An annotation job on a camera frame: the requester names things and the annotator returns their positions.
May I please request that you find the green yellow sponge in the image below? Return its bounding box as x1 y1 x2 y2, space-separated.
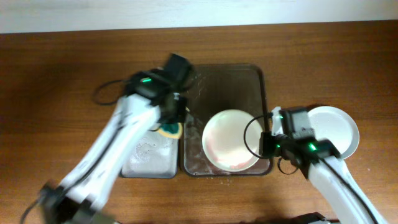
155 107 190 139

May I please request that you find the cream white plate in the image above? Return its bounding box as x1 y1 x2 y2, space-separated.
201 110 263 172

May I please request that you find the pale blue plate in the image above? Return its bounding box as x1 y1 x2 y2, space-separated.
308 106 360 159

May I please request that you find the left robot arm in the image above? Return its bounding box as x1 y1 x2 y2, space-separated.
35 54 195 224

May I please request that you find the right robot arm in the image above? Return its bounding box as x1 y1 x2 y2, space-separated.
259 106 387 223

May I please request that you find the brown serving tray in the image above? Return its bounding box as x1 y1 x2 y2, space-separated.
180 64 274 177

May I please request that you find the black soapy water tray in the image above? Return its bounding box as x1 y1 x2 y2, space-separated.
119 98 182 180

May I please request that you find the right black cable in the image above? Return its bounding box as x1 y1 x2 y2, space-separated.
243 112 374 224

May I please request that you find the black cable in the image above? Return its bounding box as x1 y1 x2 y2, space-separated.
243 112 374 224
91 79 131 106

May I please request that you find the left black cable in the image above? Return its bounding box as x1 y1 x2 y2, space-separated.
91 79 131 106

